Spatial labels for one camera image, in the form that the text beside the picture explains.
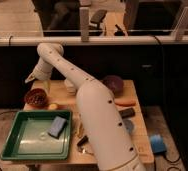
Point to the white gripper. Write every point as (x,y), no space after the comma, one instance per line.
(41,72)

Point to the bunch of red grapes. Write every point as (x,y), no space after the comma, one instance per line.
(36,98)

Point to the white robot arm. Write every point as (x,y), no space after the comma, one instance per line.
(111,143)

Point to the red bowl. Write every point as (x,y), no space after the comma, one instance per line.
(36,91)

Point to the purple bowl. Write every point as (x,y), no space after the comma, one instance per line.
(114,83)

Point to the small yellow fruit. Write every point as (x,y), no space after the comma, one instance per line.
(53,106)

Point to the white cup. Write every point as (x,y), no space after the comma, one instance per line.
(70,87)

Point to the blue sponge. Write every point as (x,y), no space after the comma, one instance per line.
(57,126)

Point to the green plastic tray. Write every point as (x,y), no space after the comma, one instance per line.
(28,138)

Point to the metal spoon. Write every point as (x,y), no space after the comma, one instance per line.
(84,151)

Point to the orange carrot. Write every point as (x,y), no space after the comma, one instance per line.
(125,102)

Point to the black office chair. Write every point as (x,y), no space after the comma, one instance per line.
(95,22)

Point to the dark rectangular block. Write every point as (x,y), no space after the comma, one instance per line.
(126,113)

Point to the grey blue cloth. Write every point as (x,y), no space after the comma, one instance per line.
(129,126)

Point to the blue object on floor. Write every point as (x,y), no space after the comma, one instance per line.
(157,144)

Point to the black handled brush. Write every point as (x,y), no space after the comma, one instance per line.
(82,141)

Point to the white horizontal rail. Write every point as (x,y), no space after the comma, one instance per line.
(93,40)

